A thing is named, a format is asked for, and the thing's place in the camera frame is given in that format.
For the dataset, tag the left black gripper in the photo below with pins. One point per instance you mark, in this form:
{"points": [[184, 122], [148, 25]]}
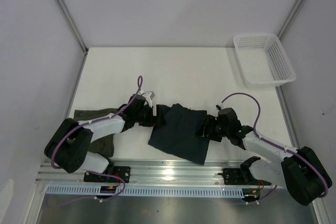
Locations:
{"points": [[154, 121]]}

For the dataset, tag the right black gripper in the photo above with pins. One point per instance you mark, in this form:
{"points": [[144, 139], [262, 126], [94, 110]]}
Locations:
{"points": [[210, 121]]}

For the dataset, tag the dark teal shorts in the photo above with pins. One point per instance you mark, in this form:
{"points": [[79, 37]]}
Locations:
{"points": [[179, 135]]}

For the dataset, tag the olive green shorts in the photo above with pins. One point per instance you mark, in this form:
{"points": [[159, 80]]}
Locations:
{"points": [[104, 145]]}

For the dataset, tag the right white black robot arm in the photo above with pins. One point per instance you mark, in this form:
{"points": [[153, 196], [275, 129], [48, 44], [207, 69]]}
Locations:
{"points": [[298, 170]]}

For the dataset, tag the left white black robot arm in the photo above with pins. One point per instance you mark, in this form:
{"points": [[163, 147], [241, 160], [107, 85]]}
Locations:
{"points": [[68, 148]]}

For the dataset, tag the white perforated plastic basket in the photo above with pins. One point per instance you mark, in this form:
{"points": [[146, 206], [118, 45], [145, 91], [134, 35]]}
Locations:
{"points": [[262, 60]]}

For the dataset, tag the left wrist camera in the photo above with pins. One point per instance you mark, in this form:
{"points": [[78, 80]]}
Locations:
{"points": [[152, 103]]}

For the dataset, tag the aluminium mounting rail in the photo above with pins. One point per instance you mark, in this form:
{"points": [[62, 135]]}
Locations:
{"points": [[149, 173]]}

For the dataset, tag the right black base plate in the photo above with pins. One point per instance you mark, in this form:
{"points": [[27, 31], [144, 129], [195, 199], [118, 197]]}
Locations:
{"points": [[235, 176]]}

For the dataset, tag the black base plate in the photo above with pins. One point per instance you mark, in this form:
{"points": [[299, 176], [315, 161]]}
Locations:
{"points": [[235, 176], [109, 175]]}

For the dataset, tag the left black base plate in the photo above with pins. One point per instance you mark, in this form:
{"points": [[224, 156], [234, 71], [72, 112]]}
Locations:
{"points": [[109, 175]]}

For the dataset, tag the slotted grey cable duct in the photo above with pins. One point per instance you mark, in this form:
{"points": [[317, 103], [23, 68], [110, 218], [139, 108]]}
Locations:
{"points": [[212, 192]]}

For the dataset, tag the left aluminium frame post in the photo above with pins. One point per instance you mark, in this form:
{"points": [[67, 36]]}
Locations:
{"points": [[71, 25]]}

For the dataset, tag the aluminium frame post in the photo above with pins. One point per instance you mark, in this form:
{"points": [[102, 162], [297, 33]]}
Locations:
{"points": [[71, 25], [290, 18]]}

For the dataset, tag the right aluminium frame post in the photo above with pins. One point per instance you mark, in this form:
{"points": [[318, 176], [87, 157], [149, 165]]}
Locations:
{"points": [[290, 18]]}

